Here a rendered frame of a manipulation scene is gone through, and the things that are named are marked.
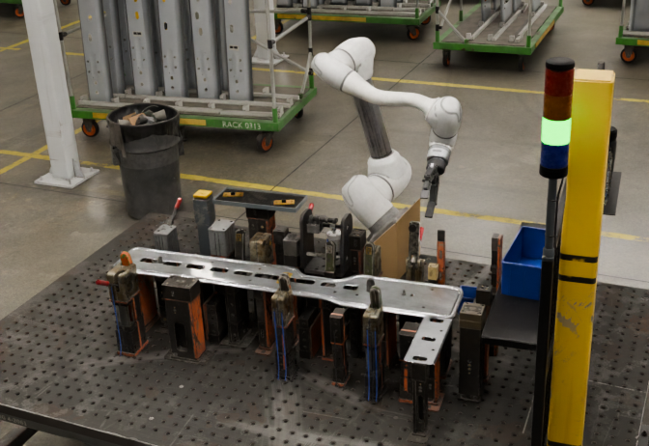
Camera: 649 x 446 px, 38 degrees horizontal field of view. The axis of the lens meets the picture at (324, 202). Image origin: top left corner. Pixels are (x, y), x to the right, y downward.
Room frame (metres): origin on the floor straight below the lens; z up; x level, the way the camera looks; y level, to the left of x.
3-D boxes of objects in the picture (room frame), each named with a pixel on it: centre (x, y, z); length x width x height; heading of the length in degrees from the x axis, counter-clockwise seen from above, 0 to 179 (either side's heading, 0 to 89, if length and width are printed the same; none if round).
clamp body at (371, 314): (2.76, -0.15, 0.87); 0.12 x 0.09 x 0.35; 160
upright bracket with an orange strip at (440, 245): (3.04, -0.42, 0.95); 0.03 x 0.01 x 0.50; 70
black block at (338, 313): (2.84, -0.03, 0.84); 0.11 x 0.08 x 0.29; 160
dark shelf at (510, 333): (2.97, -0.75, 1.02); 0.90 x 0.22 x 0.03; 160
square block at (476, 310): (2.71, -0.48, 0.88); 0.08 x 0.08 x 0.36; 70
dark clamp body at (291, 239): (3.29, 0.13, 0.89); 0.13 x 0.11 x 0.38; 160
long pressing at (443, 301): (3.09, 0.19, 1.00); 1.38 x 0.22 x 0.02; 70
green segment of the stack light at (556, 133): (2.14, -0.58, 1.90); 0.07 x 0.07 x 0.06
